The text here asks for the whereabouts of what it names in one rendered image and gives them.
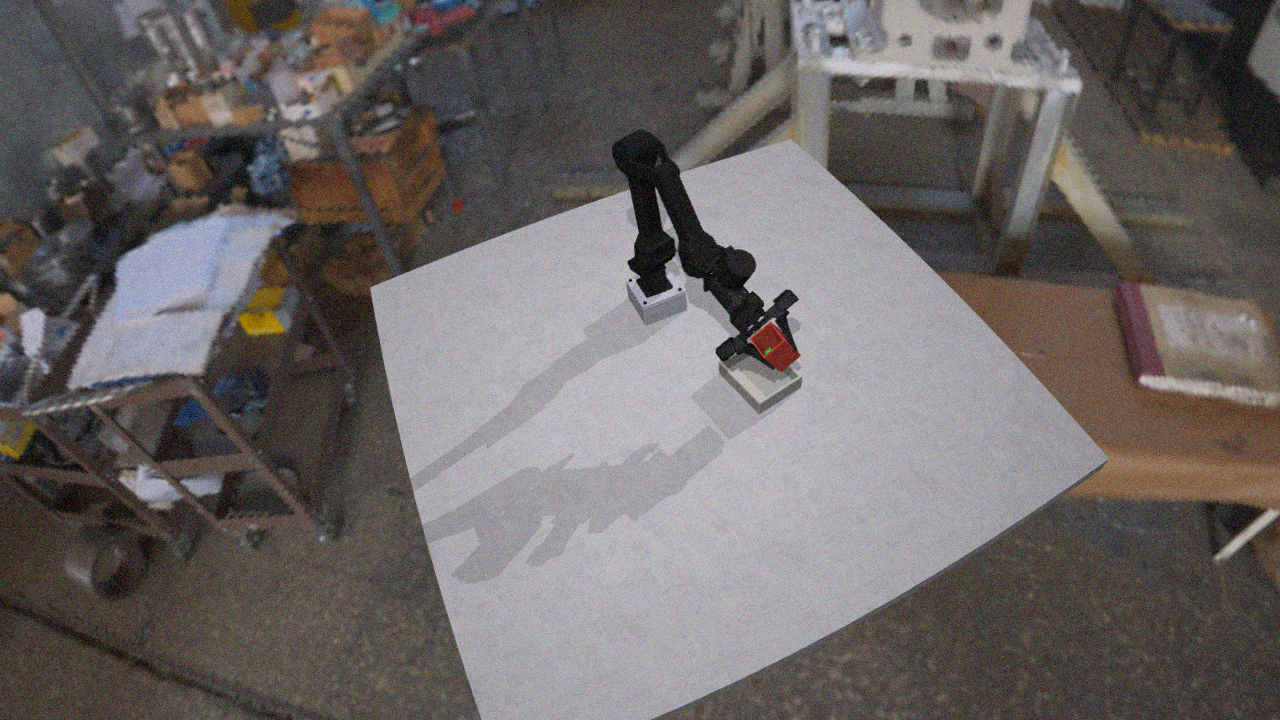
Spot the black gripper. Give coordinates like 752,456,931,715
716,287,799,370

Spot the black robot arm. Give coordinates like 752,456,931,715
612,129,764,333

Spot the dark red square cup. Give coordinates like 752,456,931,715
750,322,801,372

